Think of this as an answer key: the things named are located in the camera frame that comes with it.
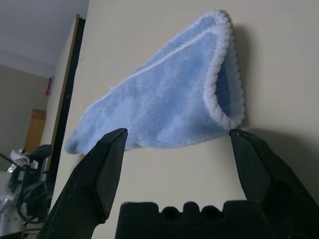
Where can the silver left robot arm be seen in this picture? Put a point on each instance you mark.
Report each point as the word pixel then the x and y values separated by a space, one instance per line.
pixel 5 214

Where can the brown wooden door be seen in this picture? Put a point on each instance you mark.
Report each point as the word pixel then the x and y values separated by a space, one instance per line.
pixel 35 129

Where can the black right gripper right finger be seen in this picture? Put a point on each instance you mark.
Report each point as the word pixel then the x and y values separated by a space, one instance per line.
pixel 274 184

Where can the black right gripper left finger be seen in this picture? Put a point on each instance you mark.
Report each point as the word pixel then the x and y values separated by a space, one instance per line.
pixel 99 179

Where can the red and blue wall item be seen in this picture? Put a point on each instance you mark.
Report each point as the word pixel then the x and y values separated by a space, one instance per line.
pixel 49 87

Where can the light blue towel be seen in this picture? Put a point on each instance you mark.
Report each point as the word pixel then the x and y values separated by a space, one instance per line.
pixel 162 99

